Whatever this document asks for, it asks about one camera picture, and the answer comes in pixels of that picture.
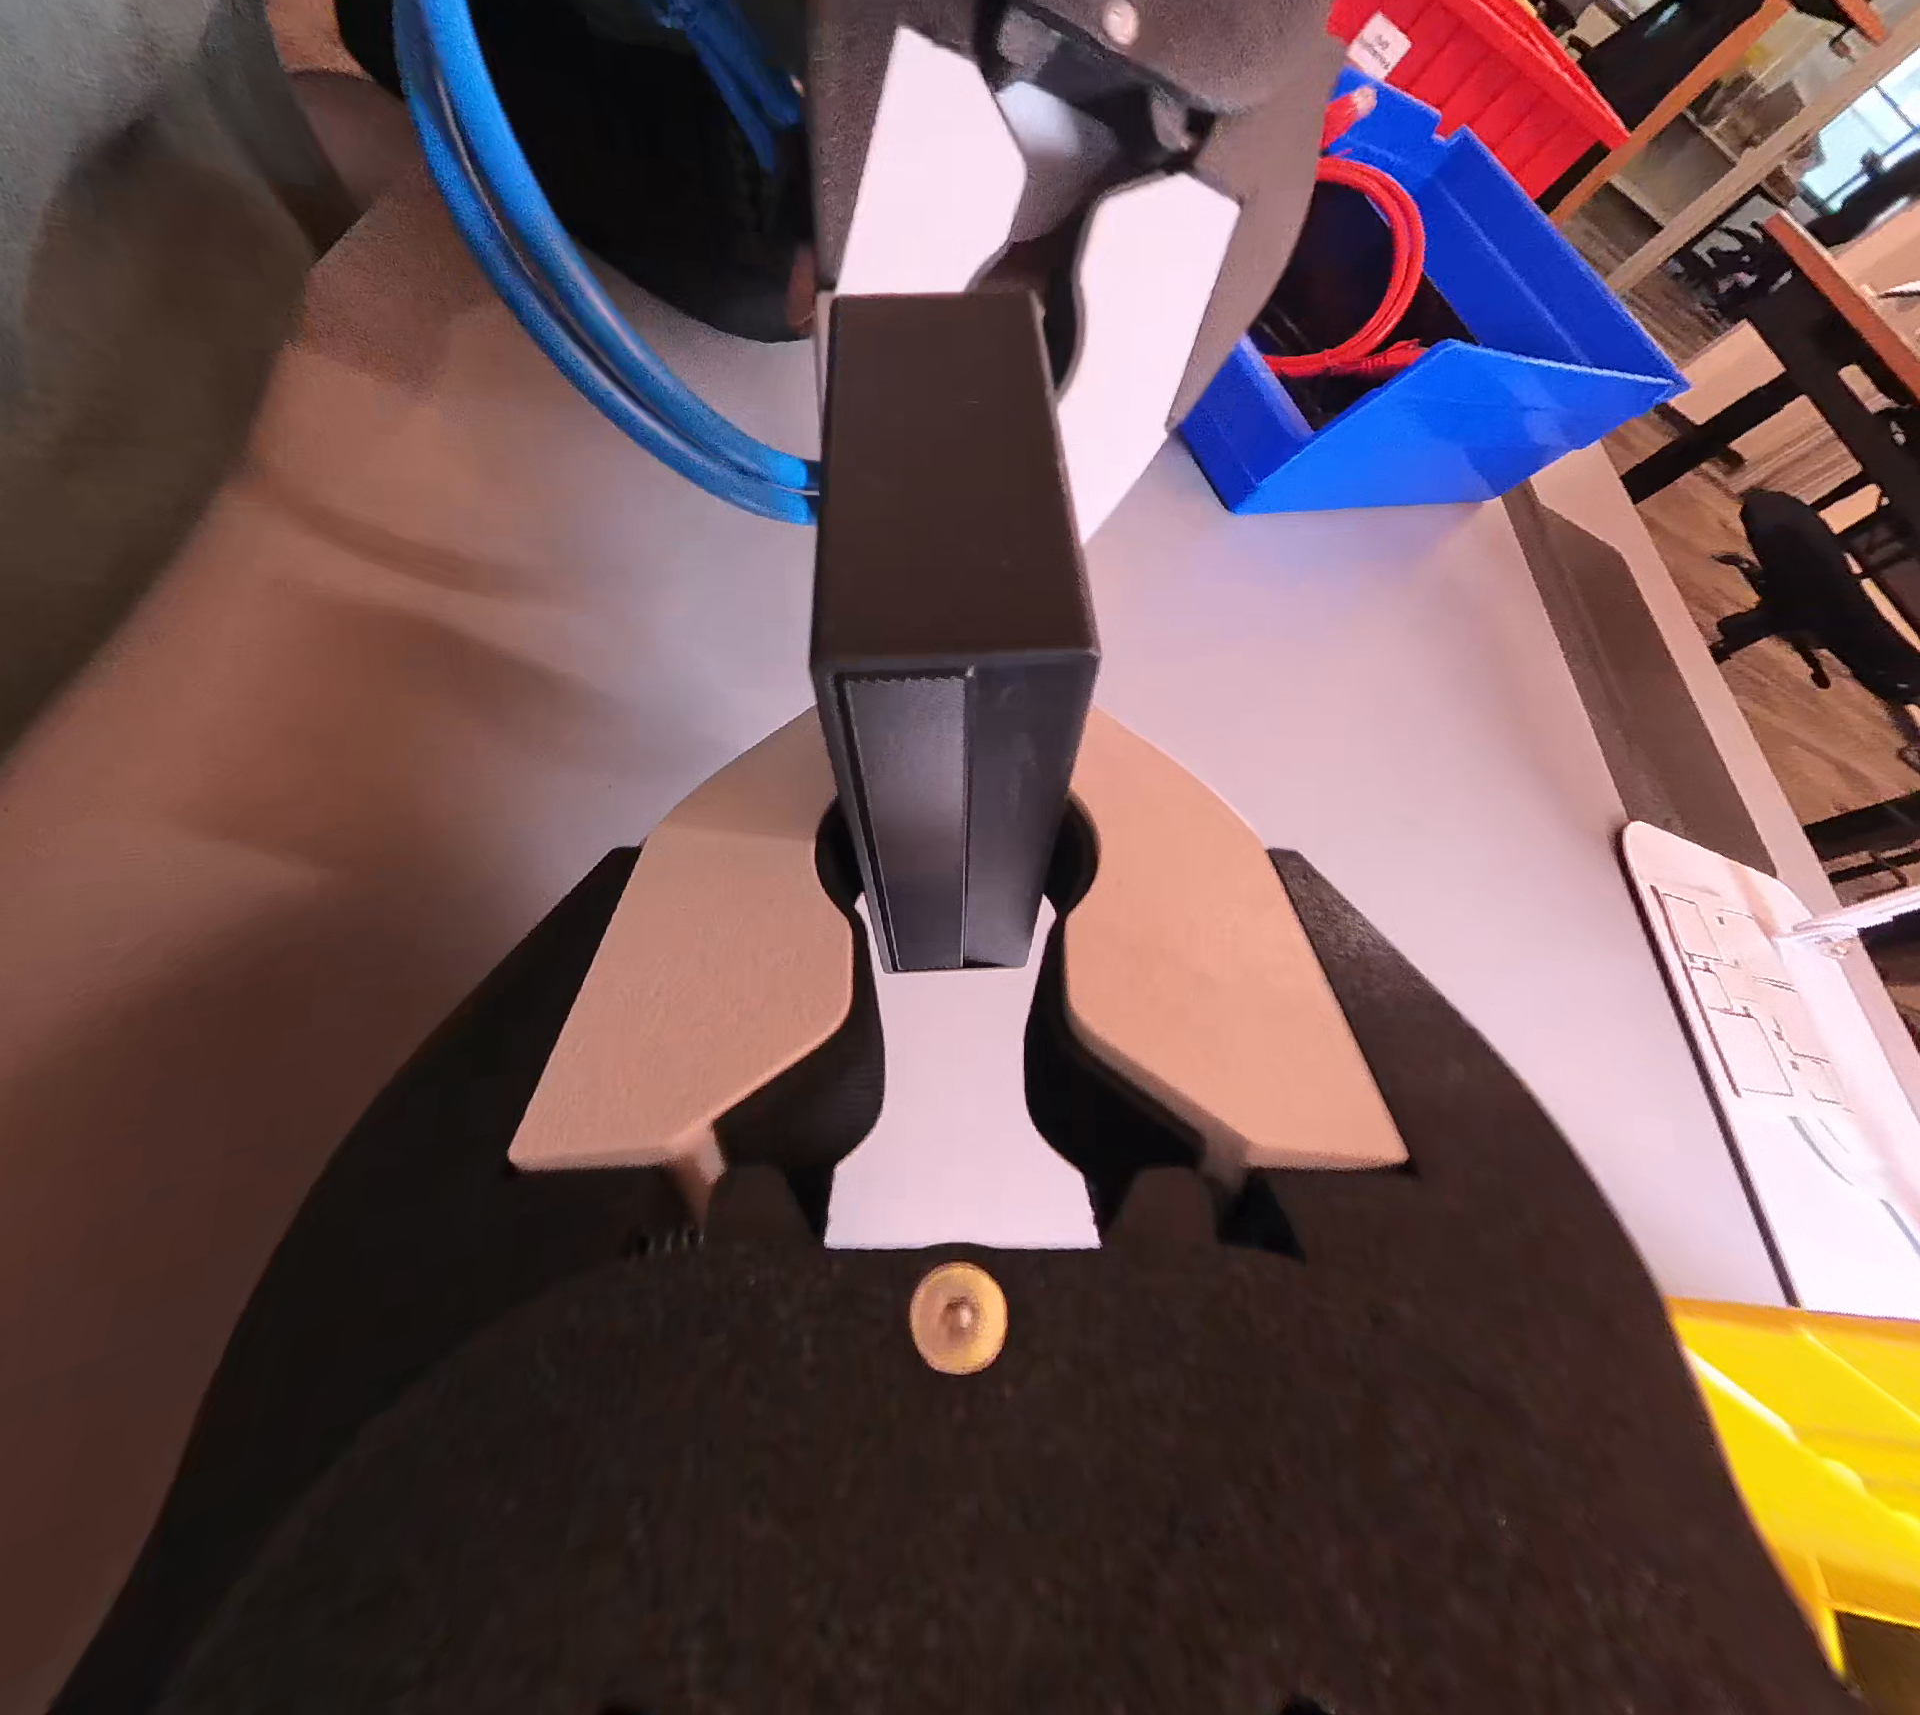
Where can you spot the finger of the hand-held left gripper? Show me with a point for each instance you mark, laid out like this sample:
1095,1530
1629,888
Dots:
1155,304
914,184

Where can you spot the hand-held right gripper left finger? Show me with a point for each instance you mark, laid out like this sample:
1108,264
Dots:
704,980

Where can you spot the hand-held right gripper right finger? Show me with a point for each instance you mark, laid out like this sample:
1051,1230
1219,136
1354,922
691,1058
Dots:
1214,980

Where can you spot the black network switch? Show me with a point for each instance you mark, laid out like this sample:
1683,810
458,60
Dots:
945,500

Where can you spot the red plastic bin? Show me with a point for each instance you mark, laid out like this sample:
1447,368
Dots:
1455,34

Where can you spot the blue plastic bin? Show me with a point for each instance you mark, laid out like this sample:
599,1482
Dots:
1470,424

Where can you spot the white floor plan sheet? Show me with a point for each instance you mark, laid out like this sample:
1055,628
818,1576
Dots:
1801,1116

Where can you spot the black office chair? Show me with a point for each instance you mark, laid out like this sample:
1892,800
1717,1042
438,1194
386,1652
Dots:
1814,576

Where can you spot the yellow plastic bin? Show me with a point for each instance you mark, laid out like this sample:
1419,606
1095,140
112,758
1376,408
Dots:
1814,1446

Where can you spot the green sweatshirt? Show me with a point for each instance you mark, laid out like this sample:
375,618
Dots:
120,244

